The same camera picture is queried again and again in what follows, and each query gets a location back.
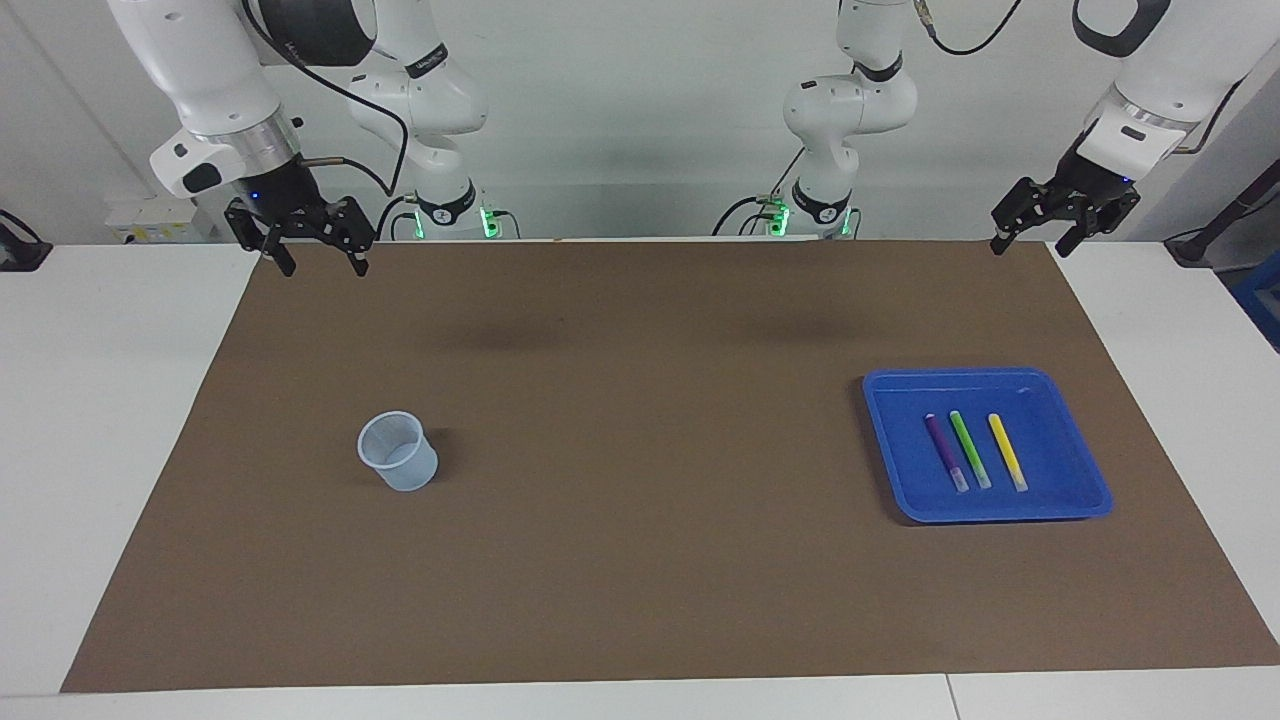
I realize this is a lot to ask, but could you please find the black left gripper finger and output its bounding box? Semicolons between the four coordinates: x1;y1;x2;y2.
990;177;1056;256
1055;190;1141;258

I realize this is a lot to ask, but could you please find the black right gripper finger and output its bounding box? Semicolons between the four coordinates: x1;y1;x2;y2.
328;196;376;278
224;198;298;278

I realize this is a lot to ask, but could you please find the yellow marker pen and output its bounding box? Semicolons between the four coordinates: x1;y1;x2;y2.
987;412;1029;493

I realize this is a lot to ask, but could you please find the green marker pen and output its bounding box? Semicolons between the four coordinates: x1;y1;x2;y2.
948;410;993;491

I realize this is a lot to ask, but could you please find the purple marker pen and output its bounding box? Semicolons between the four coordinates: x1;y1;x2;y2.
924;413;970;494

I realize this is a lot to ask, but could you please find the blue plastic tray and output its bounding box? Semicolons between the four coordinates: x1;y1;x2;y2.
862;367;1114;525

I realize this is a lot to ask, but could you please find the white power box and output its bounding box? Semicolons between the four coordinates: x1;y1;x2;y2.
105;195;216;244

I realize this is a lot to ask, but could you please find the black stand pole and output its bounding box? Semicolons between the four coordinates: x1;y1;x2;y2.
1165;160;1280;266

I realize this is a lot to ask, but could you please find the blue crate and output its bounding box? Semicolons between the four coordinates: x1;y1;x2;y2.
1230;262;1280;351

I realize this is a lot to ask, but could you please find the black table clamp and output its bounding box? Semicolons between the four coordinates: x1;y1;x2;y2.
0;210;53;273

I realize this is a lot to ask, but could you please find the translucent plastic cup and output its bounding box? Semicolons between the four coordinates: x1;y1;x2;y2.
357;410;440;492

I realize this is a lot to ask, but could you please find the brown table mat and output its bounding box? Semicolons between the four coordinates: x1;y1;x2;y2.
60;238;1280;694

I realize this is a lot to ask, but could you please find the black right base cable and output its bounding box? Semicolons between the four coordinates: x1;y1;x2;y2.
375;195;421;241

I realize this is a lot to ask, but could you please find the black base cable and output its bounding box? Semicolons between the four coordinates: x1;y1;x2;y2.
712;148;806;237
375;195;421;241

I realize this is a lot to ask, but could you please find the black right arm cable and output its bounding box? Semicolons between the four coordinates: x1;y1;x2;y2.
240;0;411;198

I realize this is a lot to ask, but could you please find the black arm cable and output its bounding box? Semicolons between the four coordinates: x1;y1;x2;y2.
912;0;1246;156
240;0;411;198

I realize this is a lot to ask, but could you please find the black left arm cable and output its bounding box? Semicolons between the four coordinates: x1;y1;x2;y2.
912;0;1246;156

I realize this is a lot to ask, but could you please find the black left base cable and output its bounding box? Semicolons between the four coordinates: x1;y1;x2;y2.
712;148;806;237

